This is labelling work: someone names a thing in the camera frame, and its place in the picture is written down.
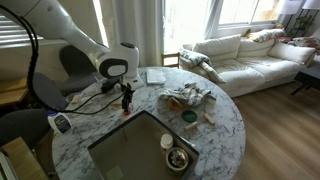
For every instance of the black coffee table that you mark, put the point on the black coffee table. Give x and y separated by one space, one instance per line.
309 77

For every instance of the white sofa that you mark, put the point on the white sofa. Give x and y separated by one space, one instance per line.
248 66

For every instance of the green lid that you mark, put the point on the green lid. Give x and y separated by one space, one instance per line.
189 116

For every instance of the small wooden block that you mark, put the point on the small wooden block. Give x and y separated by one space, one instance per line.
191 126

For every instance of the white cap bottle in box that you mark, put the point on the white cap bottle in box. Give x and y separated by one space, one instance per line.
166 143

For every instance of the white folded paper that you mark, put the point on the white folded paper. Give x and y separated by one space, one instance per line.
155 76

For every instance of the grey blanket on sofa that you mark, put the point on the grey blanket on sofa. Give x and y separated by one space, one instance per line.
199 64

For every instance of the transparent container with red lid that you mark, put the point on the transparent container with red lid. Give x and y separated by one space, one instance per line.
126 112

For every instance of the striped cloth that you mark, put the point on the striped cloth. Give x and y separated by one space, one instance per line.
190 94

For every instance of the grey office chair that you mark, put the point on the grey office chair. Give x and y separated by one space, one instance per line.
32 124

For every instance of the dark cardboard box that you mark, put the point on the dark cardboard box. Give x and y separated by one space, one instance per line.
132 151

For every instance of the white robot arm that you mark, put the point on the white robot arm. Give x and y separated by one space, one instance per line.
50 20

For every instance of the white lotion bottle blue cap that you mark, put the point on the white lotion bottle blue cap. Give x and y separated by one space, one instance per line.
59 122

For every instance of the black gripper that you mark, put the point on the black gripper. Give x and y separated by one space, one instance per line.
128 93

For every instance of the wooden chair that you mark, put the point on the wooden chair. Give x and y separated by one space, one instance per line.
170 60

